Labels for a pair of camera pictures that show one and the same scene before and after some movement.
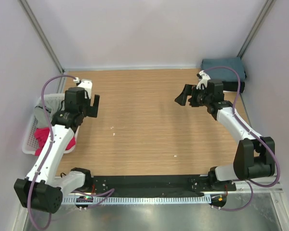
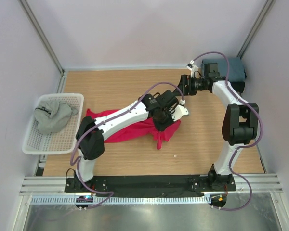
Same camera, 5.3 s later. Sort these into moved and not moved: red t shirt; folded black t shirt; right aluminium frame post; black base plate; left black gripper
Moved: left black gripper; red t shirt
Not moved: right aluminium frame post; black base plate; folded black t shirt
